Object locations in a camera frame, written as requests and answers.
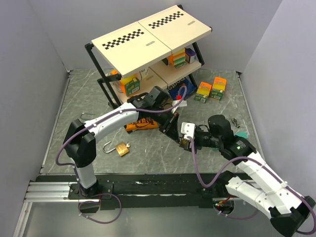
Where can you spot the aluminium frame rail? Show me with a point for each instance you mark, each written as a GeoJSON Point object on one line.
{"type": "Point", "coordinates": [47, 192]}

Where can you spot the orange green box left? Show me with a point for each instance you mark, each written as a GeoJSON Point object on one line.
{"type": "Point", "coordinates": [203, 92]}

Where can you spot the white carton on shelf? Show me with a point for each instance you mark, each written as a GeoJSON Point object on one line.
{"type": "Point", "coordinates": [143, 73]}

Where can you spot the orange Kettle chips bag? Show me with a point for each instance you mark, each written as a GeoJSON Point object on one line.
{"type": "Point", "coordinates": [142, 124]}

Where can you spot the black frame cream shelf rack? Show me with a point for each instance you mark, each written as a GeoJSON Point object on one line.
{"type": "Point", "coordinates": [147, 43]}

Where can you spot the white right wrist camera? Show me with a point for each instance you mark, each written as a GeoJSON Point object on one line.
{"type": "Point", "coordinates": [188, 130]}

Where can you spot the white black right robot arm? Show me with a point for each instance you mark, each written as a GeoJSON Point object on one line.
{"type": "Point", "coordinates": [286, 209]}

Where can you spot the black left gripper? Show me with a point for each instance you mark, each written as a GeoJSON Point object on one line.
{"type": "Point", "coordinates": [171, 129]}

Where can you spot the orange bottle on shelf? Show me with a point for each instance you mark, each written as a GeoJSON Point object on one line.
{"type": "Point", "coordinates": [115, 78]}

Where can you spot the green yellow box on shelf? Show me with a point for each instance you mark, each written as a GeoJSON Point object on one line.
{"type": "Point", "coordinates": [129, 85]}

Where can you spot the stacked sponges pack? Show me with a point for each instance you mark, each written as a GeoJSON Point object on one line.
{"type": "Point", "coordinates": [178, 59]}

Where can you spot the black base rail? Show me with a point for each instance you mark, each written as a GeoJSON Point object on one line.
{"type": "Point", "coordinates": [147, 191]}

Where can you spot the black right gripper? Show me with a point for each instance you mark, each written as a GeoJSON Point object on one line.
{"type": "Point", "coordinates": [196, 144]}

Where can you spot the orange green box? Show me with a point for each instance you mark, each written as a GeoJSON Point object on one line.
{"type": "Point", "coordinates": [203, 92]}
{"type": "Point", "coordinates": [218, 88]}

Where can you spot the large brass padlock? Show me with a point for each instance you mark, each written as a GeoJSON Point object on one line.
{"type": "Point", "coordinates": [121, 148]}

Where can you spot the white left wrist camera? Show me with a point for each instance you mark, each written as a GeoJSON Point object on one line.
{"type": "Point", "coordinates": [179, 102]}

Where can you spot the orange green box right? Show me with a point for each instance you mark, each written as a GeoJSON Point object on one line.
{"type": "Point", "coordinates": [218, 88]}

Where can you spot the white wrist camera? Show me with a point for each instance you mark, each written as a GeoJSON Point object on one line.
{"type": "Point", "coordinates": [188, 130]}
{"type": "Point", "coordinates": [179, 102]}

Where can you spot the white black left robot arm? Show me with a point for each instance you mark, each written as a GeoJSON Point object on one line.
{"type": "Point", "coordinates": [82, 137]}

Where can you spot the purple white small box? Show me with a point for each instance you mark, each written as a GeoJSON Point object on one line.
{"type": "Point", "coordinates": [190, 55]}

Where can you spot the brass padlock with key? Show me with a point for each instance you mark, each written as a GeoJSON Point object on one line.
{"type": "Point", "coordinates": [86, 116]}

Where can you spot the teal rectangular box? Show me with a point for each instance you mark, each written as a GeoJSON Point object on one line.
{"type": "Point", "coordinates": [242, 134]}

